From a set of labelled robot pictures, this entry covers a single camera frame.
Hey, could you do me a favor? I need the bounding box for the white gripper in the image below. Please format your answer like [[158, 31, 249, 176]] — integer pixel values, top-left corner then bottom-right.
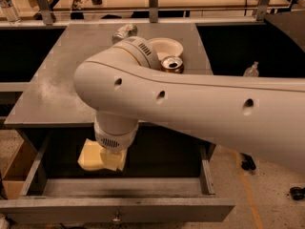
[[94, 117, 138, 171]]

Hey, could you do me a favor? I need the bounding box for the yellow sponge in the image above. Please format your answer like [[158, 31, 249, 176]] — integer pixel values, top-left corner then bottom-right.
[[77, 139, 104, 171]]

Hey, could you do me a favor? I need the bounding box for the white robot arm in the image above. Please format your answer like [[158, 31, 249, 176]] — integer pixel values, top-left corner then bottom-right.
[[73, 36, 305, 172]]

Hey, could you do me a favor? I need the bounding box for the open grey top drawer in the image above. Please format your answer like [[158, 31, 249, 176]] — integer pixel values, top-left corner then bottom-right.
[[0, 133, 236, 225]]

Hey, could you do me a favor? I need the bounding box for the metal drawer knob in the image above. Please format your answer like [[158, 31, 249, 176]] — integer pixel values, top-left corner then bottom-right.
[[112, 211, 122, 224]]

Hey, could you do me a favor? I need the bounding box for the grey cabinet with top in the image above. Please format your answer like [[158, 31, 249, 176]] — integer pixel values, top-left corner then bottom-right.
[[4, 22, 231, 178]]

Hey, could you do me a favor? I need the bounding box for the cardboard box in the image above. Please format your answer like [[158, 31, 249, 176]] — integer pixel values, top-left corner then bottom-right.
[[2, 141, 36, 199]]

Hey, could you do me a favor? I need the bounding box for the upright brown soda can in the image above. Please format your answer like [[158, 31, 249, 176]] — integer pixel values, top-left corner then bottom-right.
[[160, 55, 184, 73]]

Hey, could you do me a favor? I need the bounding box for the white paper bowl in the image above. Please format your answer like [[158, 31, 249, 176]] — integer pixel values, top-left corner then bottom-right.
[[149, 37, 183, 60]]

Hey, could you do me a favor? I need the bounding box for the silver can lying down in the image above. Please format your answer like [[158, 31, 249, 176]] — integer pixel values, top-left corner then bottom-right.
[[112, 24, 138, 44]]

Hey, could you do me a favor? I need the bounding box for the clear sanitizer pump bottle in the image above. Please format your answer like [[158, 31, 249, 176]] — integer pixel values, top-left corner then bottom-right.
[[244, 61, 259, 77]]

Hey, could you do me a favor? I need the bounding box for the black caster wheel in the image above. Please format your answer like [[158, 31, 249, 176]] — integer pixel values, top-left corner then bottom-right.
[[290, 187, 305, 200]]

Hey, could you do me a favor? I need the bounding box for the plastic water bottle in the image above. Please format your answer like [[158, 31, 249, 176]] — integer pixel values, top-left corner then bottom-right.
[[0, 0, 21, 24]]

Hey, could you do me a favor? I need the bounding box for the black metal stand frame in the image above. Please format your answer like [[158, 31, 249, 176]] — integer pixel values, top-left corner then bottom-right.
[[241, 154, 256, 171]]

